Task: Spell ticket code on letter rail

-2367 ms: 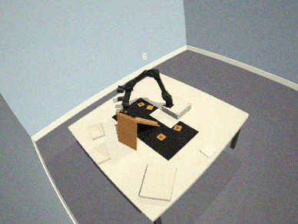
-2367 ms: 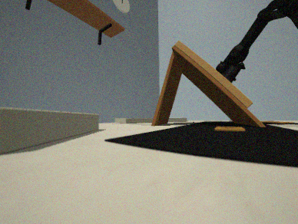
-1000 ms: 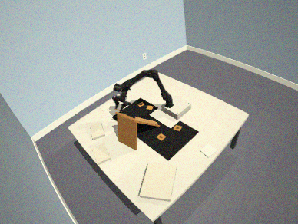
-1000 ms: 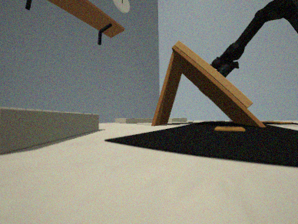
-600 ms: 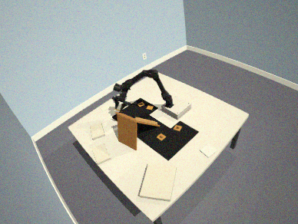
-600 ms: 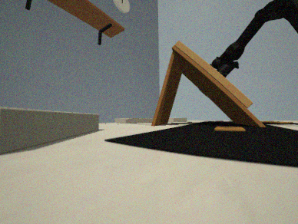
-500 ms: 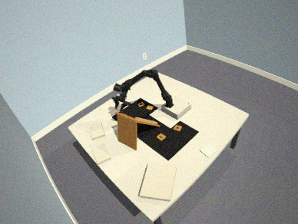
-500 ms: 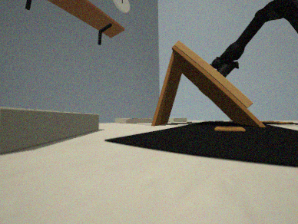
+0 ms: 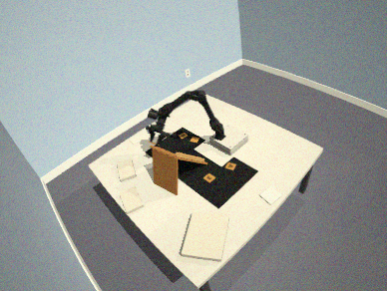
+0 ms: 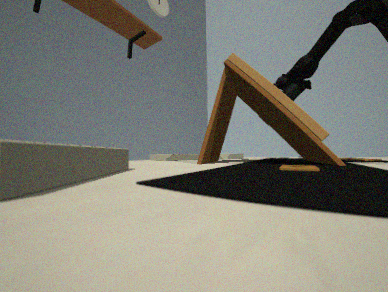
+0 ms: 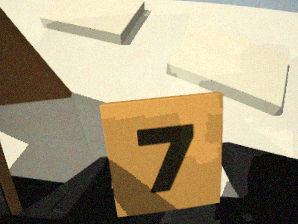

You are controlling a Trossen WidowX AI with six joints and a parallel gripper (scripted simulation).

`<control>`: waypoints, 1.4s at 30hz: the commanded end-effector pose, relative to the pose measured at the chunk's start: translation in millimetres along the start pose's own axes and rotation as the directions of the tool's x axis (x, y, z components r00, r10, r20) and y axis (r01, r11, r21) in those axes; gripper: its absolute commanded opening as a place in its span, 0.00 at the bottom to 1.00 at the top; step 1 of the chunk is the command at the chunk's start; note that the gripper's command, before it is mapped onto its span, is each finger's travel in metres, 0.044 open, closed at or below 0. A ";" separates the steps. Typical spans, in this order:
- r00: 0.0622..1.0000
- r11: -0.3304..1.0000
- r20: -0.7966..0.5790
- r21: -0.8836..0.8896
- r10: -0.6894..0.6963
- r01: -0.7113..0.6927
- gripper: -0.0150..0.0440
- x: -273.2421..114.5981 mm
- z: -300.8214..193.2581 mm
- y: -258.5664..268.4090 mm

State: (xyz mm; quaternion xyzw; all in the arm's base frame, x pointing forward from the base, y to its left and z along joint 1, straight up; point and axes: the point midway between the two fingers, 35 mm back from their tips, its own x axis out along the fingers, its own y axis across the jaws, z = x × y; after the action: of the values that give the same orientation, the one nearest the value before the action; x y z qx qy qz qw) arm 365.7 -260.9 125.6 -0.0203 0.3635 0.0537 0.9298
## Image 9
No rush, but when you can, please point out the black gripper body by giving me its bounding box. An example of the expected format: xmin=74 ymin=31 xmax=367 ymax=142
xmin=146 ymin=121 xmax=171 ymax=138

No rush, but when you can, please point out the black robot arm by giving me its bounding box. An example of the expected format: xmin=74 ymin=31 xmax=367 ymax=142
xmin=147 ymin=90 xmax=226 ymax=141

